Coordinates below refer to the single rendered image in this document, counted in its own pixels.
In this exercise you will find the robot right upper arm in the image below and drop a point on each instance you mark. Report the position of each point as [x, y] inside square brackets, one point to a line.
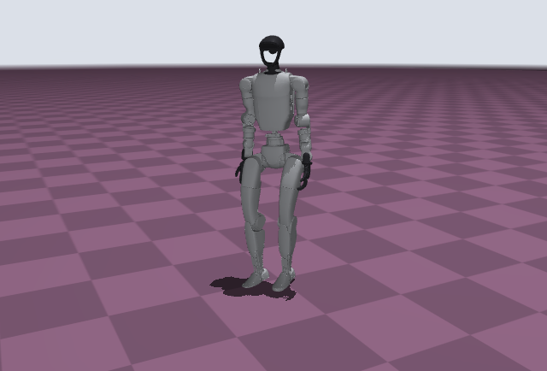
[248, 117]

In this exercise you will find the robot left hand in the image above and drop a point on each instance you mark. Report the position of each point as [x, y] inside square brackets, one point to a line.
[306, 162]

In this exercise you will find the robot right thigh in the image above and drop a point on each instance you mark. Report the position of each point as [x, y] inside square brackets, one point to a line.
[250, 191]

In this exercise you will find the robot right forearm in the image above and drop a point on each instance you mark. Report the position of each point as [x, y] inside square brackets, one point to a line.
[248, 137]

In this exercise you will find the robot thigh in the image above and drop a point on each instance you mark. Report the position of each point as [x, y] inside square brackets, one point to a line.
[290, 181]
[250, 191]

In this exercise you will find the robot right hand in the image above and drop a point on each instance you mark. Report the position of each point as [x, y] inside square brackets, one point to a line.
[241, 166]

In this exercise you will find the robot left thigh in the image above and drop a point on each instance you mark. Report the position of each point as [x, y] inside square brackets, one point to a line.
[290, 181]

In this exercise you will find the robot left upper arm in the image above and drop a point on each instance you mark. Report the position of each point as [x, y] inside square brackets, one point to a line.
[301, 86]

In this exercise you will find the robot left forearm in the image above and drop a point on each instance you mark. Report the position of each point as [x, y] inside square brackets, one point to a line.
[305, 140]

